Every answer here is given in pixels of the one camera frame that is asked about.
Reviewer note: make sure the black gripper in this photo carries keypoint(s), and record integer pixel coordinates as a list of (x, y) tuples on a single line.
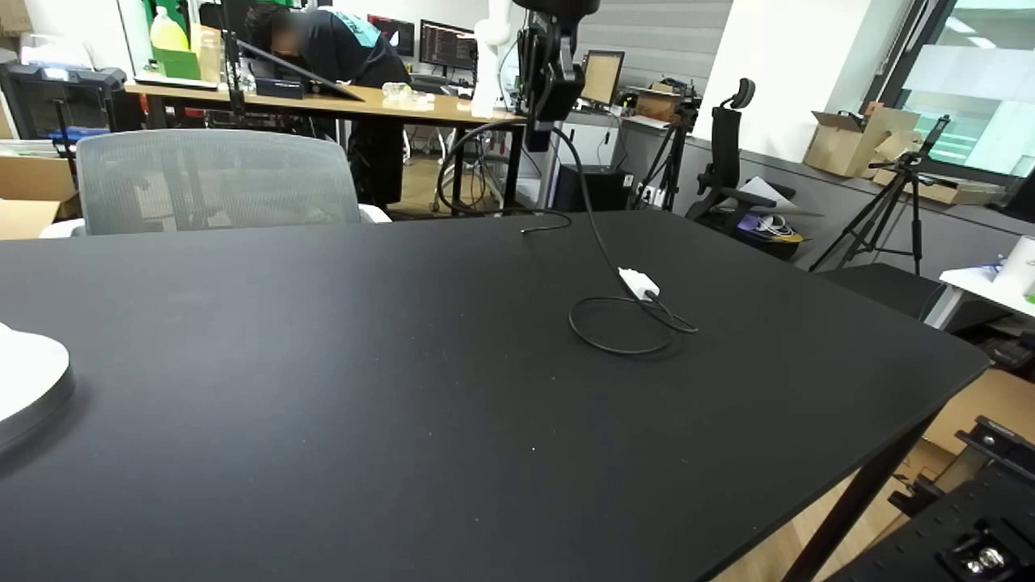
[(550, 51)]

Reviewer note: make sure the white charger adapter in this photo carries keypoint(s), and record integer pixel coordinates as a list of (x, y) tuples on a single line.
[(638, 283)]

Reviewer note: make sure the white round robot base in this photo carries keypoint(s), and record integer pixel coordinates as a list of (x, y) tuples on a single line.
[(25, 377)]

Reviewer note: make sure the white metal cabinet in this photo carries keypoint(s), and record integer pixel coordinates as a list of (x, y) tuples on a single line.
[(594, 144)]

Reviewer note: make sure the framed picture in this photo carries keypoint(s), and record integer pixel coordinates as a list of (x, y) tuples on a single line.
[(599, 76)]

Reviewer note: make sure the dark blue box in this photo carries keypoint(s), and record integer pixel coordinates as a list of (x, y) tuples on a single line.
[(591, 187)]

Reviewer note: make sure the white background machine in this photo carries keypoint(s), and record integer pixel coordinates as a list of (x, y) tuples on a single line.
[(492, 51)]

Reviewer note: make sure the dark computer monitor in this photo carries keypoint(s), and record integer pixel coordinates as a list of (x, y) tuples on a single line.
[(448, 50)]

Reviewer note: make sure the long wooden desk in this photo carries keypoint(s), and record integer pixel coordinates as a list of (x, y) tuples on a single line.
[(377, 104)]

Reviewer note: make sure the black office chair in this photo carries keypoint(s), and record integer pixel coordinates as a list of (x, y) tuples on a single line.
[(739, 172)]

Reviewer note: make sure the person in dark clothes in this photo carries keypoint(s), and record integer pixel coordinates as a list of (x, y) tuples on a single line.
[(343, 50)]

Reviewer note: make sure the open cardboard box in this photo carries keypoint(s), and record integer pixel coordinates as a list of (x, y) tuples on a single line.
[(857, 140)]

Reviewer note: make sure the grey mesh office chair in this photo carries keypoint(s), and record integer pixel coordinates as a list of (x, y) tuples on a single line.
[(214, 178)]

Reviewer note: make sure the green and white poster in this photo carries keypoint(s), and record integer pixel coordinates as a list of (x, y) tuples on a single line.
[(169, 40)]

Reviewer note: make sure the white side table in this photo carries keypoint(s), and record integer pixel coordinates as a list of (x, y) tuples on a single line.
[(987, 290)]

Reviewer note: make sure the black table leg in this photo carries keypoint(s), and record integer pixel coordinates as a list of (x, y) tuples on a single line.
[(845, 510)]

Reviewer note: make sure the brown cardboard box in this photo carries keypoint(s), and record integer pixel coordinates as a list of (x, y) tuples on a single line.
[(33, 193)]

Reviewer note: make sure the black metal equipment rack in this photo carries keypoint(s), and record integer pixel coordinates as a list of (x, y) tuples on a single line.
[(960, 517)]

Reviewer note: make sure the black camera tripod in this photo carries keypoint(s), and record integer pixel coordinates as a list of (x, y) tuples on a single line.
[(887, 209)]

